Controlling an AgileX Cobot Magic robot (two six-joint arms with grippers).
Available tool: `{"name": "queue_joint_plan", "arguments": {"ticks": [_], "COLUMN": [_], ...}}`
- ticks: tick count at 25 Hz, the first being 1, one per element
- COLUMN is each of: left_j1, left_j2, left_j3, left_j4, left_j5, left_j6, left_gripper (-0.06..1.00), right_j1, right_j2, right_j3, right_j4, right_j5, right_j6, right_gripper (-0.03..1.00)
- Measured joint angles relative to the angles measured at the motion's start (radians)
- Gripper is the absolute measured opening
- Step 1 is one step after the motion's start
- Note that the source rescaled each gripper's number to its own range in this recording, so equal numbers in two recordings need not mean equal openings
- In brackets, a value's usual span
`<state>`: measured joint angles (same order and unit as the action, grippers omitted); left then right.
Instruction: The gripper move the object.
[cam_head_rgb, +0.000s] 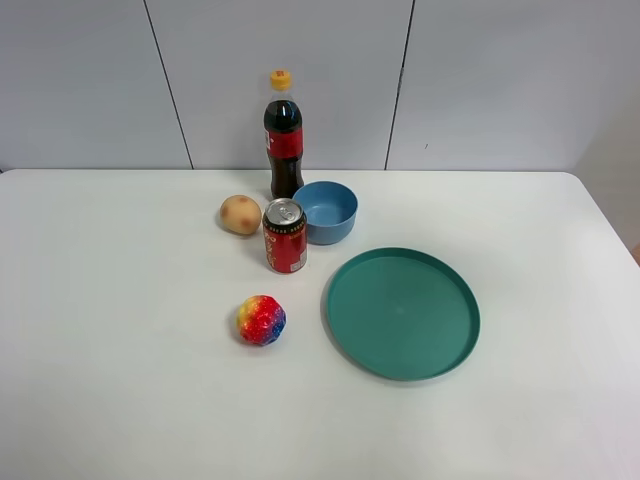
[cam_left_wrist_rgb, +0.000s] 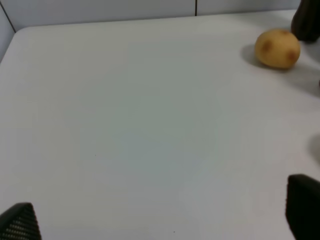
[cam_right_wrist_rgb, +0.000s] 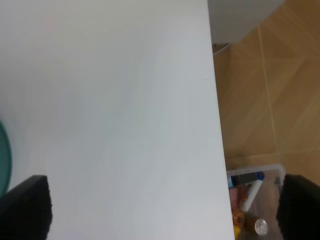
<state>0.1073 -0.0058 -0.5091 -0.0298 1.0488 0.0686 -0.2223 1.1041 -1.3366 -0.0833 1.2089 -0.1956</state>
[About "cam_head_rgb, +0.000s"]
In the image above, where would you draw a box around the red soda can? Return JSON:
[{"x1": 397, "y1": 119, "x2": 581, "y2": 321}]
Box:
[{"x1": 263, "y1": 198, "x2": 307, "y2": 274}]

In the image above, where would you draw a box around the blue plastic bowl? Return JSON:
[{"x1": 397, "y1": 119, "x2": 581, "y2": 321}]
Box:
[{"x1": 293, "y1": 181, "x2": 358, "y2": 245}]

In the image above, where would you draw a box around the cola bottle yellow cap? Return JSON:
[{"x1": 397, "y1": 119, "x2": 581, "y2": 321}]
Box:
[{"x1": 263, "y1": 69, "x2": 304, "y2": 198}]

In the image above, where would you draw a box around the yellow brown-spotted potato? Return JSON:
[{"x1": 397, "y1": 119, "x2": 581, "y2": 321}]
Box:
[{"x1": 219, "y1": 195, "x2": 262, "y2": 236}]

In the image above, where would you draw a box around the rainbow bumpy ball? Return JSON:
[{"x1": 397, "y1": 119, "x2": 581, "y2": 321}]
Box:
[{"x1": 236, "y1": 295, "x2": 286, "y2": 346}]

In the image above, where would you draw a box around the green round plate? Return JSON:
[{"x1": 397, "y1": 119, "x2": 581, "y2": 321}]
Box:
[{"x1": 325, "y1": 247, "x2": 481, "y2": 381}]

